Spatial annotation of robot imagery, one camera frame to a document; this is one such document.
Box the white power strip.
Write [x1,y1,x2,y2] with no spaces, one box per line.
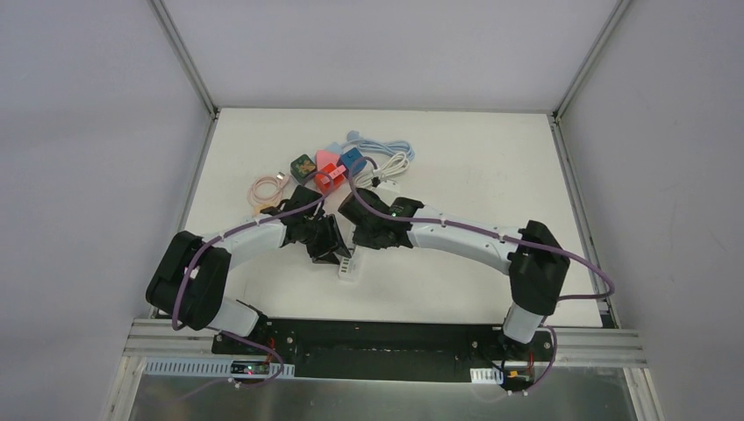
[338,247,363,283]

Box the red cube socket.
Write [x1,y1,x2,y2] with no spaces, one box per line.
[313,162,347,195]

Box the pink triangular power strip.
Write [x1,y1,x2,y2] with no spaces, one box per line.
[315,149,340,172]

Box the white power strip cable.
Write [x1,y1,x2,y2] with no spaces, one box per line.
[352,151,411,196]

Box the blue cube socket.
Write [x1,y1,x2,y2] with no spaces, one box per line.
[337,147,367,179]

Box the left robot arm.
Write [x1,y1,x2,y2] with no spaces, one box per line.
[146,186,352,355]

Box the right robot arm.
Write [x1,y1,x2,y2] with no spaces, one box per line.
[339,189,570,360]

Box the green cube socket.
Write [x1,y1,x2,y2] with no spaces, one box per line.
[290,153,318,185]

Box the light blue plug box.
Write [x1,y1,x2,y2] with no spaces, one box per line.
[324,142,344,155]

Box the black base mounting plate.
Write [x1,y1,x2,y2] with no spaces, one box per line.
[211,318,554,383]

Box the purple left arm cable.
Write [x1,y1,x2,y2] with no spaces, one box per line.
[169,169,335,390]

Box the pink coiled cable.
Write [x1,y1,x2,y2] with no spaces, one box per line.
[247,171,291,211]

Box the light blue cable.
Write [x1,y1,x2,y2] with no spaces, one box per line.
[346,130,416,169]

